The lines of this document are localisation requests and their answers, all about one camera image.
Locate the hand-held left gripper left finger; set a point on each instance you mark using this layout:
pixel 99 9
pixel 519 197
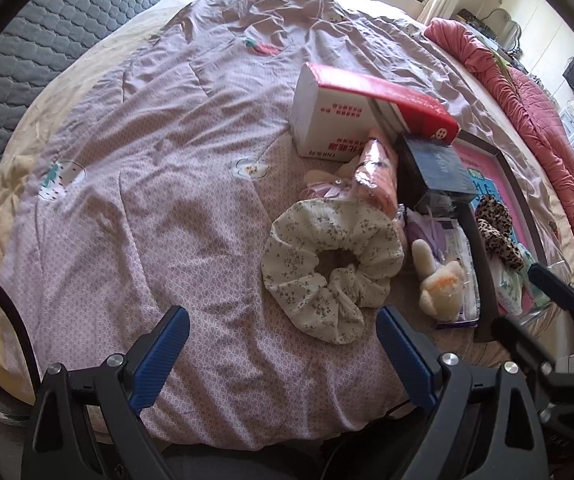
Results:
pixel 159 355

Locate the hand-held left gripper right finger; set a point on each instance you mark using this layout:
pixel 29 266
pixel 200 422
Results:
pixel 407 355

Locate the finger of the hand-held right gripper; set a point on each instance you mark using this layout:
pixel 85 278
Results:
pixel 549 282
pixel 522 342

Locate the cream plush rabbit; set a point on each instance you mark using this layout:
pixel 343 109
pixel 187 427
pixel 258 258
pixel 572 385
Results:
pixel 442 285

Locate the leopard print scrunchie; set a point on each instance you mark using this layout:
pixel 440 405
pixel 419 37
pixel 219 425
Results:
pixel 494 220

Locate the dark tray with pink lining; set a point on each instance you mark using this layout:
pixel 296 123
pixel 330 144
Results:
pixel 489 170

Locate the cream floral scrunchie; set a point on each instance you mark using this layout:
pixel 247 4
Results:
pixel 292 260

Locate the pink orange towel pack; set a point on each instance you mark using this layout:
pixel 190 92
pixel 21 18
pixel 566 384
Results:
pixel 377 180

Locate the dark blue box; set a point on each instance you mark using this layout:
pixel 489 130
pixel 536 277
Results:
pixel 432 170

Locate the purple patterned bed cover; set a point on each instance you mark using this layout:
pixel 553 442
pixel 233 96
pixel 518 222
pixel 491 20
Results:
pixel 167 185

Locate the pink quilt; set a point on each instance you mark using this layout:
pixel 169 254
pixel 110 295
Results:
pixel 532 110

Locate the cream bed sheet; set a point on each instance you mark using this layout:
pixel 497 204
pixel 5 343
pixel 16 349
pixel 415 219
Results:
pixel 7 240

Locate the small teddy bear pink dress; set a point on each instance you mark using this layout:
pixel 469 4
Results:
pixel 324 180

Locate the green cloth strip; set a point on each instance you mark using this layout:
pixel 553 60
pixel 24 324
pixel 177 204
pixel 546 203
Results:
pixel 504 67

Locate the red and white cardboard box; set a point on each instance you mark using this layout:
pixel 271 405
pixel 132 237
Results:
pixel 327 115

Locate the vanity mirror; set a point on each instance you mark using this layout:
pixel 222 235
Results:
pixel 504 27

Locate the cluttered dresser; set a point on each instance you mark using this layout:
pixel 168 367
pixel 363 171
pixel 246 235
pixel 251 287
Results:
pixel 472 20

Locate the grey quilted headboard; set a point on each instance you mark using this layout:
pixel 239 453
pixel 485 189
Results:
pixel 42 35

